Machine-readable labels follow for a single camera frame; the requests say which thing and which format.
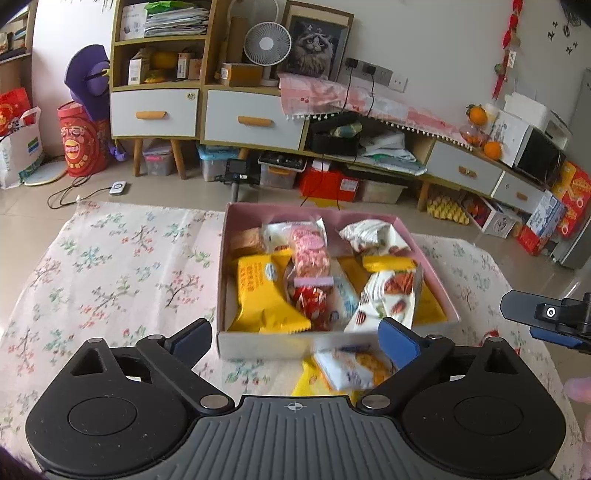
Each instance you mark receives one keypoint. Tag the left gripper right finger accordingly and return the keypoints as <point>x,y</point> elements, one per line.
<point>417,360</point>

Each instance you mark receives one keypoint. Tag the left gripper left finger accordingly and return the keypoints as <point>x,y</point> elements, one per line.
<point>173,359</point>

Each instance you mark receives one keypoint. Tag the white nut snack bag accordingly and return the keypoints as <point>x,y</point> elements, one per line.
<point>388,294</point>

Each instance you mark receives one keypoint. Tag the small red snack packet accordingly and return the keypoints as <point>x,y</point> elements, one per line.
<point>490,334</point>

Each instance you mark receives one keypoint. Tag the white blue bread packet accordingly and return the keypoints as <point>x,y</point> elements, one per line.
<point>343,300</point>

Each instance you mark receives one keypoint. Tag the large yellow snack bag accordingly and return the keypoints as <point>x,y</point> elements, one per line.
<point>359,270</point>

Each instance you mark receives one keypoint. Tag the orange-yellow snack bag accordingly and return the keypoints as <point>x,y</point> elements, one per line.
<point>263,306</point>

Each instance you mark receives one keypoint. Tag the red candy packet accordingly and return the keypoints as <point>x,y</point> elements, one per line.
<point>313,303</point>

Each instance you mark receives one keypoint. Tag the white green-logo snack bag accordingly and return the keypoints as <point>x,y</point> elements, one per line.
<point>373,237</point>

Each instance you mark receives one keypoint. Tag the pink rice cracker packet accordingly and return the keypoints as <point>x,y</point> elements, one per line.
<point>309,249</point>

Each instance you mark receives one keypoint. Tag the small yellow chip bag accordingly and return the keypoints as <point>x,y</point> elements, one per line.
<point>313,383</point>

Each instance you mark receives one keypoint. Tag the floral tablecloth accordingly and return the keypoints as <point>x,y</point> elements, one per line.
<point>121,272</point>

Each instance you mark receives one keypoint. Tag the pink cardboard box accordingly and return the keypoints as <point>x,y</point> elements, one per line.
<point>294,281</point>

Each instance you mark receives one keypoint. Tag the yellow egg tray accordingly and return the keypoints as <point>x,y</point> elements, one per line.
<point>445,207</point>

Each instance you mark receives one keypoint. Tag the black microwave oven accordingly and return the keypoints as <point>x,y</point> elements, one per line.
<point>538,158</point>

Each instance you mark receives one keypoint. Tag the red shoe box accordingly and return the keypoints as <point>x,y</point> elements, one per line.
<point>328,185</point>

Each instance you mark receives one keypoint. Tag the orange fruit lower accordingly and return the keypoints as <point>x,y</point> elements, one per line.
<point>493,150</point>

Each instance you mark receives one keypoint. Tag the orange fruit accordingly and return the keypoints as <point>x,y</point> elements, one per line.
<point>493,150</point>
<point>477,115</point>

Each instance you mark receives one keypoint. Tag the red cylindrical gift box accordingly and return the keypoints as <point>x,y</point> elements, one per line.
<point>85,142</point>

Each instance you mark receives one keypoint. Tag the white shopping bag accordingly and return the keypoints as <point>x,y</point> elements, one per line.
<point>21,145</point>

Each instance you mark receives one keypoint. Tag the wooden white TV cabinet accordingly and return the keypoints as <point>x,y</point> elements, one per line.
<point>251,118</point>

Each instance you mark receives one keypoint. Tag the pink floral cloth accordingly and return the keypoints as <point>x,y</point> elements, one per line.
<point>306,97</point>

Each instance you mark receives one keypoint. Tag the purple plush toy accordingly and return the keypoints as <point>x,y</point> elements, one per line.
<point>87,78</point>

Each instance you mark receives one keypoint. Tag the white desk fan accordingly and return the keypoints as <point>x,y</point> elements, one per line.
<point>267,44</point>

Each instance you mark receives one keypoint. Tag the framed cat picture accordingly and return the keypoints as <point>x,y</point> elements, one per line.
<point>319,36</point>

